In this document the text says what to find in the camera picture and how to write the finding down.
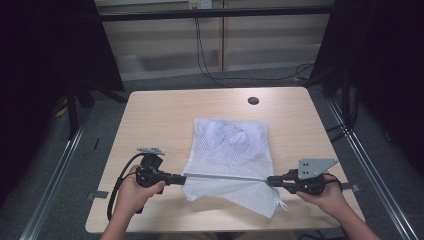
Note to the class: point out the black horizontal metal bar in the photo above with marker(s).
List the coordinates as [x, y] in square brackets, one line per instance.
[206, 14]

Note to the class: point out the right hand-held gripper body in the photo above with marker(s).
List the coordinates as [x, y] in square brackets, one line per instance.
[313, 168]

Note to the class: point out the person's left hand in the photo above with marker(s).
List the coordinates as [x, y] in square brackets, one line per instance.
[131, 198]

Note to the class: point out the white wall outlet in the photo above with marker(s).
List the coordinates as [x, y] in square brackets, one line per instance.
[200, 3]

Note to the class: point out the metal floor rail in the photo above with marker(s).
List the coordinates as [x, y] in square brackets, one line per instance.
[53, 180]
[373, 166]

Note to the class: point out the small black floor object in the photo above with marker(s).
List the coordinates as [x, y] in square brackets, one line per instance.
[96, 144]

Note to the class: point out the person's right hand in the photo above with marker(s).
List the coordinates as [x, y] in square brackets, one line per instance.
[330, 200]

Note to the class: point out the grey tape strip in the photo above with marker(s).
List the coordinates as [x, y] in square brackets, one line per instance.
[96, 195]
[351, 187]

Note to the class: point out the white mesh laundry bag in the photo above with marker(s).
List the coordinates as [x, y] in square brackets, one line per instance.
[233, 160]

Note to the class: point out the black stand leg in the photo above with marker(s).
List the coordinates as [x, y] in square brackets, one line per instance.
[72, 113]

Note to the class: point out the white garment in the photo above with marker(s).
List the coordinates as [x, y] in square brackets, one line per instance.
[230, 138]

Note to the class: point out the black curtain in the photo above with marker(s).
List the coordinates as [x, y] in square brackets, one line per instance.
[40, 66]
[383, 66]

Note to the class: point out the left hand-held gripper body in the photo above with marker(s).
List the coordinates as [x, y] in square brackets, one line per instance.
[150, 171]

